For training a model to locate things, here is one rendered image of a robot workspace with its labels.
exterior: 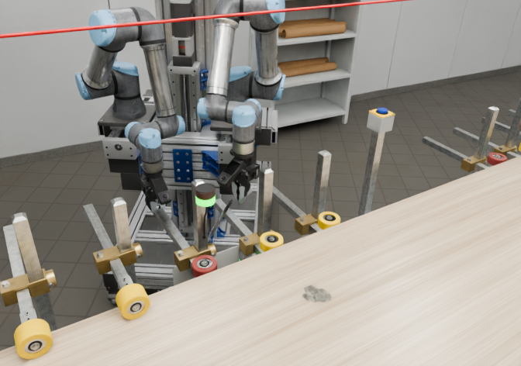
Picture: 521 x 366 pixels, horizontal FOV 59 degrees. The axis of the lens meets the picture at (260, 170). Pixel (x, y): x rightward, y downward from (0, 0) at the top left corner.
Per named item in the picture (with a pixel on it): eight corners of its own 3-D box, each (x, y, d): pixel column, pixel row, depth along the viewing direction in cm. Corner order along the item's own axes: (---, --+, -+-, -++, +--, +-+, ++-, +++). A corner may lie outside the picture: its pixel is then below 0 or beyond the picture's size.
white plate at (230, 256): (174, 289, 162) (171, 268, 157) (238, 265, 174) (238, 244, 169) (174, 291, 161) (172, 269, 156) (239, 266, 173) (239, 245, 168)
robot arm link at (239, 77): (227, 91, 210) (227, 62, 203) (256, 94, 208) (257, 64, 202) (221, 101, 200) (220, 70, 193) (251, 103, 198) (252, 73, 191)
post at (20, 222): (47, 340, 142) (9, 213, 117) (59, 336, 143) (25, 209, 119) (50, 348, 139) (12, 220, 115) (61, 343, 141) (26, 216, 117)
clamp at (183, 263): (174, 263, 156) (173, 251, 153) (210, 250, 162) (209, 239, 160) (181, 273, 152) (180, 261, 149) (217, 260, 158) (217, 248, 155)
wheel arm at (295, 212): (264, 192, 203) (264, 184, 201) (270, 191, 204) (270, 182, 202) (326, 248, 171) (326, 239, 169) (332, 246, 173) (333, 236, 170)
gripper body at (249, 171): (260, 178, 165) (260, 149, 159) (244, 188, 159) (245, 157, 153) (243, 171, 169) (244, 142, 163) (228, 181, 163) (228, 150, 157)
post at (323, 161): (307, 252, 191) (318, 150, 167) (313, 250, 193) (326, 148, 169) (312, 257, 188) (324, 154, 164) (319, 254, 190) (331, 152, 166)
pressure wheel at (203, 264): (188, 285, 150) (187, 258, 145) (211, 277, 154) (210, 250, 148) (199, 301, 145) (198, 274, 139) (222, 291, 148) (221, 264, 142)
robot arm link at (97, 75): (114, 99, 203) (145, 29, 157) (81, 106, 195) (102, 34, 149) (105, 75, 204) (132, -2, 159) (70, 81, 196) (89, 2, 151)
